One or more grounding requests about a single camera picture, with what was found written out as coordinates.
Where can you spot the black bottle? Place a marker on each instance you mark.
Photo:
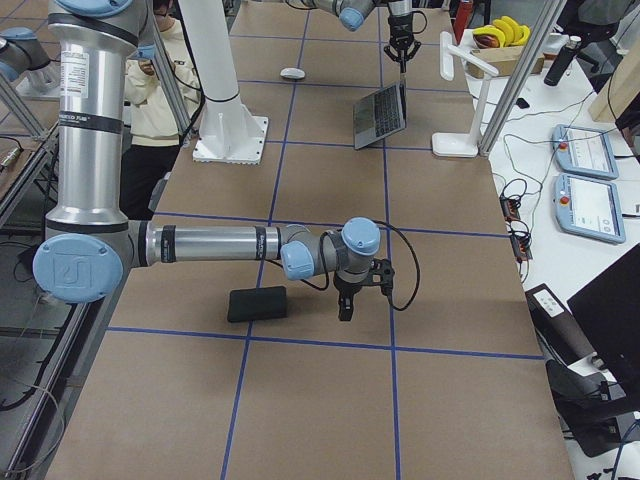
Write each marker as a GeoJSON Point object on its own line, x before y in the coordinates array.
{"type": "Point", "coordinates": [562, 61]}

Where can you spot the lower blue teach pendant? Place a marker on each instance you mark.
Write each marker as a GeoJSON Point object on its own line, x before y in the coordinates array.
{"type": "Point", "coordinates": [588, 207]}

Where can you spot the grey laptop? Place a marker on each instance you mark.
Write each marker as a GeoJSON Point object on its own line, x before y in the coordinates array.
{"type": "Point", "coordinates": [379, 115]}

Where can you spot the bananas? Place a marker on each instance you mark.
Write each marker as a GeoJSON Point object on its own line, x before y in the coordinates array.
{"type": "Point", "coordinates": [500, 33]}

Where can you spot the black mouse pad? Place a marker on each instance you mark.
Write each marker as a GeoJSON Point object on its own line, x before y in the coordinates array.
{"type": "Point", "coordinates": [255, 304]}

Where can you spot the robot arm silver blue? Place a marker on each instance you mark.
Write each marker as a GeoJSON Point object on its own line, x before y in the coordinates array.
{"type": "Point", "coordinates": [353, 13]}
{"type": "Point", "coordinates": [90, 244]}

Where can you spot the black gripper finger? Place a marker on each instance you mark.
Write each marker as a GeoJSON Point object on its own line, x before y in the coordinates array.
{"type": "Point", "coordinates": [346, 308]}
{"type": "Point", "coordinates": [402, 54]}

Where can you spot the aluminium frame post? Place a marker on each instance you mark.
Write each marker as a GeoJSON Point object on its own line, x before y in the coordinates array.
{"type": "Point", "coordinates": [551, 10]}

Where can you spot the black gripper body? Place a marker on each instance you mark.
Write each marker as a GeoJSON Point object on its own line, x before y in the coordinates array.
{"type": "Point", "coordinates": [346, 289]}
{"type": "Point", "coordinates": [400, 26]}

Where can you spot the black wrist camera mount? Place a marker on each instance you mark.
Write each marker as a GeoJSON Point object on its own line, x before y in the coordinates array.
{"type": "Point", "coordinates": [381, 274]}

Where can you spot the small black puck device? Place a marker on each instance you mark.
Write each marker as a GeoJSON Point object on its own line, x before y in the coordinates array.
{"type": "Point", "coordinates": [522, 103]}

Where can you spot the white wireless mouse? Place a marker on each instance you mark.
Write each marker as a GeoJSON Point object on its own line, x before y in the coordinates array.
{"type": "Point", "coordinates": [292, 73]}

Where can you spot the cardboard box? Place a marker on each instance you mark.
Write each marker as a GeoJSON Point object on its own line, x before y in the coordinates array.
{"type": "Point", "coordinates": [503, 59]}

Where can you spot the blue teach pendant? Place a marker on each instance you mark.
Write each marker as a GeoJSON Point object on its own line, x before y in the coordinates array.
{"type": "Point", "coordinates": [584, 151]}
{"type": "Point", "coordinates": [588, 207]}

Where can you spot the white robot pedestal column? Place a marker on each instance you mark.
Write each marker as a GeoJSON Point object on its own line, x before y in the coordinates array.
{"type": "Point", "coordinates": [228, 132]}

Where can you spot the upper blue teach pendant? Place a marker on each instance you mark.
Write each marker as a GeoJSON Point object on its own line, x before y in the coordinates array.
{"type": "Point", "coordinates": [584, 151]}

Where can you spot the person in cream sweater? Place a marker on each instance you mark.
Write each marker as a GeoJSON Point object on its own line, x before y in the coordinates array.
{"type": "Point", "coordinates": [155, 142]}

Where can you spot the black monitor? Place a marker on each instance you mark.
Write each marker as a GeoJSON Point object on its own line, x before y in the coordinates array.
{"type": "Point", "coordinates": [607, 311]}

